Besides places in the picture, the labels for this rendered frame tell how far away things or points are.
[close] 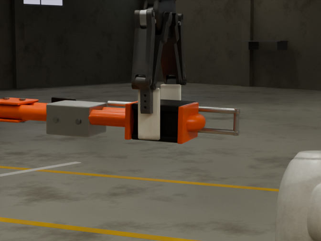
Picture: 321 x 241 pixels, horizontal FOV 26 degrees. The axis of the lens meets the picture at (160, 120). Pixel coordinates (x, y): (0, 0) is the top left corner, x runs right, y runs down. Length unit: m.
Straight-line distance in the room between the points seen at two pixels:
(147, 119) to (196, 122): 0.07
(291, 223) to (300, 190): 0.08
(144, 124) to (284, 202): 0.67
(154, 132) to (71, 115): 0.13
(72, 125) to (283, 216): 0.69
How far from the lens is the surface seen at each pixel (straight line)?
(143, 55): 0.91
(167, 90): 1.02
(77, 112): 0.99
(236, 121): 0.98
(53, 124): 1.01
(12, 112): 1.04
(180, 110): 0.92
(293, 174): 1.54
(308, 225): 1.53
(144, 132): 0.94
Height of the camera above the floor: 1.34
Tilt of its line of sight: 7 degrees down
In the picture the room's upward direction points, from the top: straight up
